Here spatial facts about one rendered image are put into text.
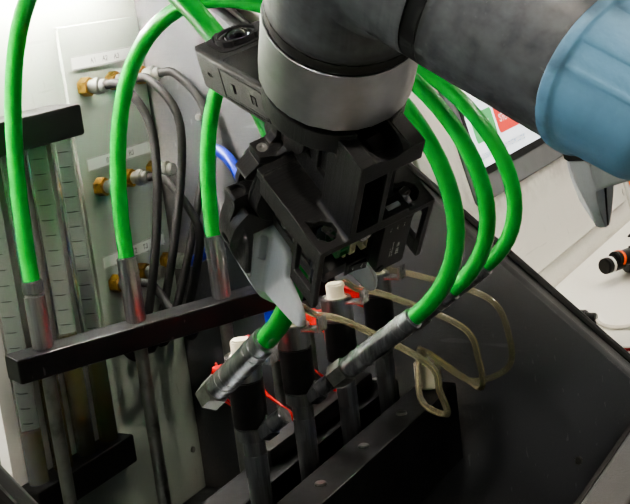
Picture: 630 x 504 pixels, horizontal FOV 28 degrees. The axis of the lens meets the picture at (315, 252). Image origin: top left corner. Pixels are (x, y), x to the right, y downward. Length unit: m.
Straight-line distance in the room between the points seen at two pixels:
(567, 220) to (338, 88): 1.10
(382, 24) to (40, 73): 0.75
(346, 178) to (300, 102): 0.05
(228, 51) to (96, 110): 0.58
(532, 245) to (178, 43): 0.49
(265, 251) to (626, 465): 0.48
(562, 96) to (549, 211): 1.11
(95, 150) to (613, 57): 0.86
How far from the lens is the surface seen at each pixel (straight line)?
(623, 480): 1.08
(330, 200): 0.63
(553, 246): 1.57
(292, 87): 0.57
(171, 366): 1.38
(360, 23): 0.52
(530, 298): 1.20
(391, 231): 0.65
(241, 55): 0.69
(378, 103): 0.57
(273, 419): 0.97
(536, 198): 1.56
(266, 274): 0.73
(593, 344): 1.20
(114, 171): 1.09
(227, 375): 0.84
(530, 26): 0.48
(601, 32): 0.47
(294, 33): 0.54
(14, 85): 1.03
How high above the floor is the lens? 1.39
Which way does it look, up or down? 13 degrees down
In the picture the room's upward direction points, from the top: 7 degrees counter-clockwise
